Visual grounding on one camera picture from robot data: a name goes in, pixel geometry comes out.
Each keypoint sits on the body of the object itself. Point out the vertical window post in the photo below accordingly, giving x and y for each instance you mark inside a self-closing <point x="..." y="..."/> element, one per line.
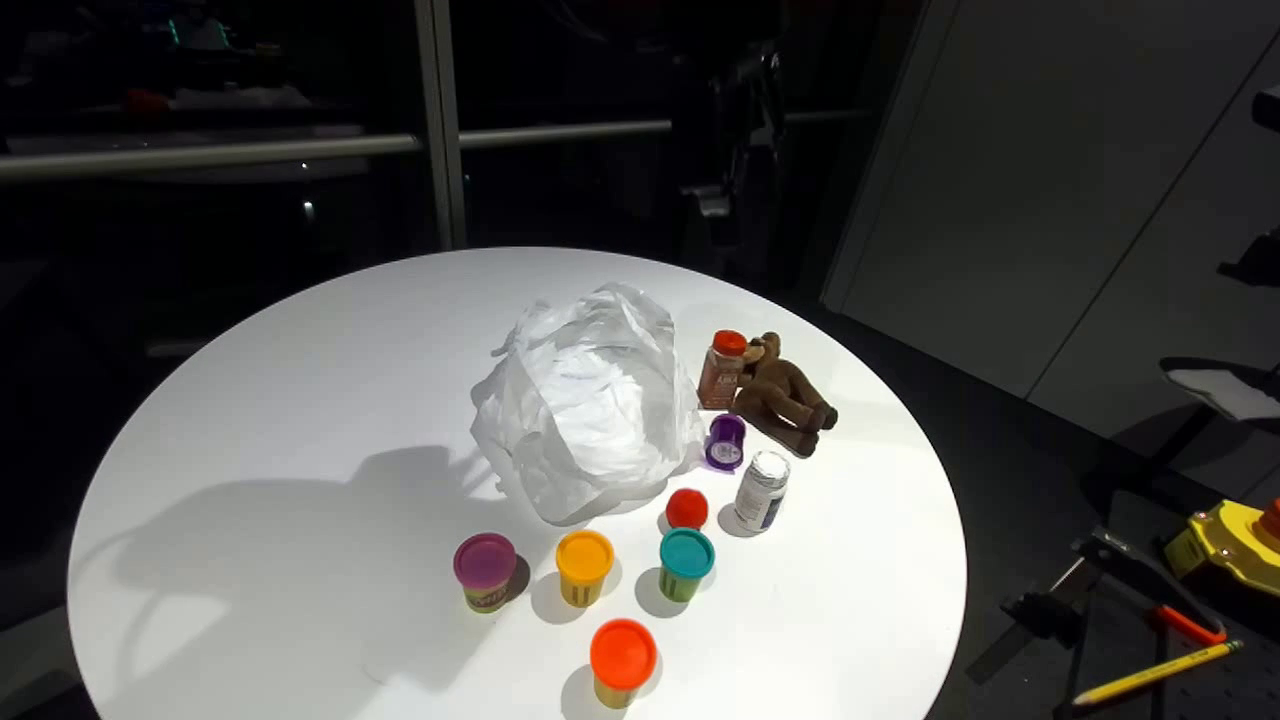
<point x="437" y="120"/>

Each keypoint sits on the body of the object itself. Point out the teal lid dough tub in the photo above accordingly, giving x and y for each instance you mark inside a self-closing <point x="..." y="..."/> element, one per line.
<point x="685" y="561"/>

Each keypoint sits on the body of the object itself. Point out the orange lid dough tub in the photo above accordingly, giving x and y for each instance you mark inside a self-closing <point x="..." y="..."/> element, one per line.
<point x="584" y="564"/>

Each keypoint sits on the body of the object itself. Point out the yellow pencil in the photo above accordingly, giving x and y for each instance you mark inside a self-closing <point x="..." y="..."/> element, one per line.
<point x="1152" y="673"/>

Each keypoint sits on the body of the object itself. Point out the dark purple lid dough tub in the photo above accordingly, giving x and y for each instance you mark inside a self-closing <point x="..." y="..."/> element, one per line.
<point x="725" y="443"/>

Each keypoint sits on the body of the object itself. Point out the white plastic bag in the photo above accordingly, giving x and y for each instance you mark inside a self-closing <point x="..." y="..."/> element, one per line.
<point x="584" y="402"/>

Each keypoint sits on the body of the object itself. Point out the magenta lid dough tub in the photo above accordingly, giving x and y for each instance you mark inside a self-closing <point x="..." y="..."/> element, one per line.
<point x="485" y="569"/>

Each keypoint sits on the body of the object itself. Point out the red-orange lid yellow dough tub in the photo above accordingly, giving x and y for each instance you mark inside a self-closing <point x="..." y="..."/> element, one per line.
<point x="621" y="658"/>

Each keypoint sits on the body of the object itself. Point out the brown plush moose toy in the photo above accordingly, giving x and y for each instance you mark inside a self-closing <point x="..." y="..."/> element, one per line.
<point x="788" y="394"/>

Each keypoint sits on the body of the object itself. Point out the yellow emergency stop box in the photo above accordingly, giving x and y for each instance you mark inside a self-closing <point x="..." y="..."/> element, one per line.
<point x="1232" y="541"/>

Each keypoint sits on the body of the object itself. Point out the white pill bottle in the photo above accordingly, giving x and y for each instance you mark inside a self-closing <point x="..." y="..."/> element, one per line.
<point x="761" y="489"/>

